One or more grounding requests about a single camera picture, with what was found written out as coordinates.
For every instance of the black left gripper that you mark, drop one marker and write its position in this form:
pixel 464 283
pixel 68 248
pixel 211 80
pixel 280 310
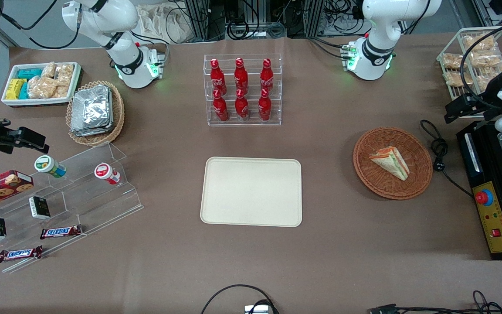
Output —
pixel 489 94

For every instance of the triangular sandwich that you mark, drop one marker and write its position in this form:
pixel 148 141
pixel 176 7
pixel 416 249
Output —
pixel 392 162

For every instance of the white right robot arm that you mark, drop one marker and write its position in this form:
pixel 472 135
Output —
pixel 124 61

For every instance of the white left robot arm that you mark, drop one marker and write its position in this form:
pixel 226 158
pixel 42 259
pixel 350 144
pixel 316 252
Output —
pixel 375 52

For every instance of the oval tan wicker basket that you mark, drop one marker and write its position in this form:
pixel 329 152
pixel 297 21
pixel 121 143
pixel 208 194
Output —
pixel 118 117

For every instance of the round brown wicker basket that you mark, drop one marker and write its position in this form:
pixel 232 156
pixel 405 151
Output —
pixel 377 179

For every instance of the cream rectangular tray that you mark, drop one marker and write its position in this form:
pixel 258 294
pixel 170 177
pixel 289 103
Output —
pixel 251 192

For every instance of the green lid yogurt cup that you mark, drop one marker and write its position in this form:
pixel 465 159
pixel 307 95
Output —
pixel 48 165

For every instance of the rice cracker snack bag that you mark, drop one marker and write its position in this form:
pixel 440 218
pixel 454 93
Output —
pixel 61 91
pixel 486 58
pixel 452 61
pixel 477 42
pixel 65 74
pixel 455 78
pixel 486 78
pixel 42 87
pixel 49 69

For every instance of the white rectangular snack bin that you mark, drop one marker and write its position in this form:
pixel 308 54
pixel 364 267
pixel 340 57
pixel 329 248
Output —
pixel 11 101

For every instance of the teal snack packet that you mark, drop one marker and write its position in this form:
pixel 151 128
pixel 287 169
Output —
pixel 24 90
pixel 29 73

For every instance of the yellow snack packet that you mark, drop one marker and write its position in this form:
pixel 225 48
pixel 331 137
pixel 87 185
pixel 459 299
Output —
pixel 15 88

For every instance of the silver foil pouch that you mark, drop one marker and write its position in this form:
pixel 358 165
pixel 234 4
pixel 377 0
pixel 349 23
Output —
pixel 90 107
pixel 87 132

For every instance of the red lid yogurt cup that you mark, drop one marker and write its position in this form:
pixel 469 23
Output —
pixel 105 172

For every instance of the clear acrylic stepped shelf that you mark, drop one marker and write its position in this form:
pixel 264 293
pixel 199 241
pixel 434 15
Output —
pixel 89 205

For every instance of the brown snickers bar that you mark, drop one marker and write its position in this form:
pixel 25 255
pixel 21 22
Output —
pixel 19 254
pixel 60 232

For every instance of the black machine with yellow panel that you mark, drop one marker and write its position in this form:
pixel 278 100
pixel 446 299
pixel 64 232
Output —
pixel 495 218

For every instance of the cream cloth bag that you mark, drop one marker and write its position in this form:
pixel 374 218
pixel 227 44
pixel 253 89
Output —
pixel 164 24

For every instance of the brown table cover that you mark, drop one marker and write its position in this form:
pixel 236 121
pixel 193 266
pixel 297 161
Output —
pixel 342 253

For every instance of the red cola bottle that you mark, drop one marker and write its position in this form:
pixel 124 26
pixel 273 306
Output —
pixel 264 108
pixel 220 109
pixel 266 77
pixel 217 78
pixel 241 108
pixel 241 76

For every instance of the clear acrylic bottle rack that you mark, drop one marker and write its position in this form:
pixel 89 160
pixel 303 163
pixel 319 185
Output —
pixel 251 123

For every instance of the small silver device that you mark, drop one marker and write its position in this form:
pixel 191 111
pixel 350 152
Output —
pixel 257 310

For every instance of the aluminium frame profile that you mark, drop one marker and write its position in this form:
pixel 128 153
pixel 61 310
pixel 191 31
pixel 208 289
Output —
pixel 203 19
pixel 314 17

